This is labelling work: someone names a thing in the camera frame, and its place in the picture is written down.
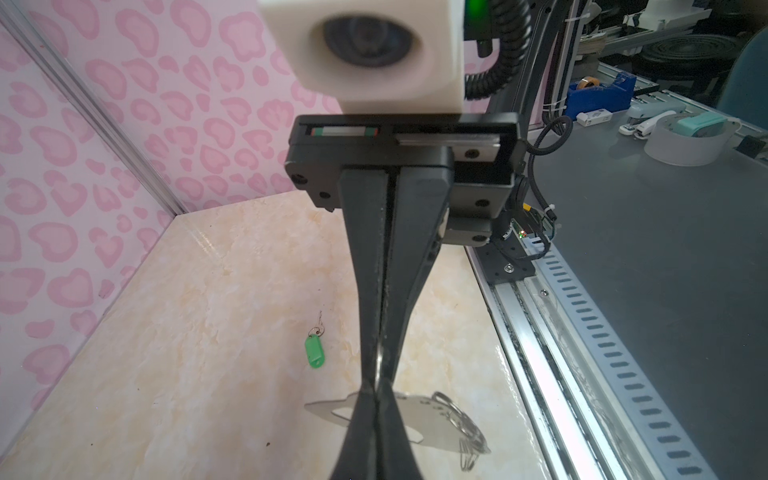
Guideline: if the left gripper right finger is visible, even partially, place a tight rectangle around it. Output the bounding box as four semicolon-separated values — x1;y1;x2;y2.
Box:
376;389;422;480

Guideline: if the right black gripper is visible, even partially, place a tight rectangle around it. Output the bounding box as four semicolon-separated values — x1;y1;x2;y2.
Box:
285;113;525;384

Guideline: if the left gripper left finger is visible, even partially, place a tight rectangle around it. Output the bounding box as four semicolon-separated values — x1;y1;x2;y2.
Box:
330;387;377;480

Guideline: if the blue tape dispenser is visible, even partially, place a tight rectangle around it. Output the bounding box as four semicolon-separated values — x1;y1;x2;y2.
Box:
564;72;637;120

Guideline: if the white stapler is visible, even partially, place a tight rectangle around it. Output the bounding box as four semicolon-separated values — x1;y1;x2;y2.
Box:
618;102;686;139

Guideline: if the white tape roll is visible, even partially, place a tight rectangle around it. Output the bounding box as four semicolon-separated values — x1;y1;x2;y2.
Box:
644;111;742;167

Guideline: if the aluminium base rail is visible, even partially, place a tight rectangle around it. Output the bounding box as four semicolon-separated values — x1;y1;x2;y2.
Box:
466;248;716;479

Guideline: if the left corner aluminium post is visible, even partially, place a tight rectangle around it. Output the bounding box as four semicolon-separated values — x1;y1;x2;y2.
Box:
1;1;189;217

